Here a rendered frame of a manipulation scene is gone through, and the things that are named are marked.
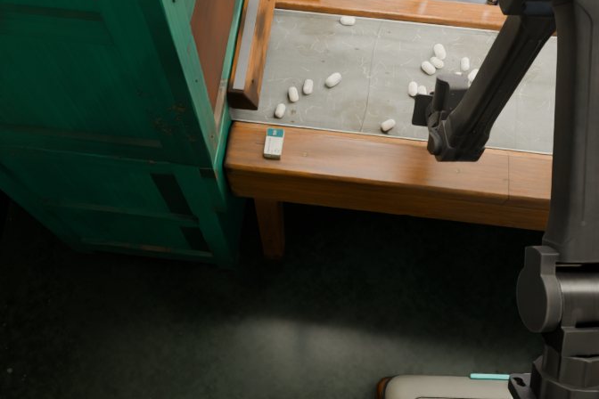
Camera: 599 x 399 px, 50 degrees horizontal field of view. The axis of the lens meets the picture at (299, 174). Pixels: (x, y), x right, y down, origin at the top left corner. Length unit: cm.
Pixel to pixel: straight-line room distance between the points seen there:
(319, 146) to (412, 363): 90
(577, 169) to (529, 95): 75
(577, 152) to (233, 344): 143
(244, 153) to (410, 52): 45
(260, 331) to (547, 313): 134
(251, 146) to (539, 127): 62
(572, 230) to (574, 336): 12
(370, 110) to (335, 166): 16
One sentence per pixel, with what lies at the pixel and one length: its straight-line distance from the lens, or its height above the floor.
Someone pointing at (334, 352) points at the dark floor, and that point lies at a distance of 200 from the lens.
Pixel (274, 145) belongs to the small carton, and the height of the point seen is 79.
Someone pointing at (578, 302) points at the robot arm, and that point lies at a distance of 79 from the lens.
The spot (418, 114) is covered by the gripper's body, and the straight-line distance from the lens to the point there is 128.
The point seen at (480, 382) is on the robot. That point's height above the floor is 27.
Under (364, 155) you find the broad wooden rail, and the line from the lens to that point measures 134.
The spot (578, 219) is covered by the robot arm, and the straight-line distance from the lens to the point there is 78.
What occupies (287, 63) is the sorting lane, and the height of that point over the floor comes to 74.
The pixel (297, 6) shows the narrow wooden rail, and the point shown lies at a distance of 153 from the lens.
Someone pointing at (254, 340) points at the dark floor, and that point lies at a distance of 200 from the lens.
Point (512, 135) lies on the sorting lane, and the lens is 145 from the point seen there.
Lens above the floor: 198
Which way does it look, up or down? 68 degrees down
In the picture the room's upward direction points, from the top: straight up
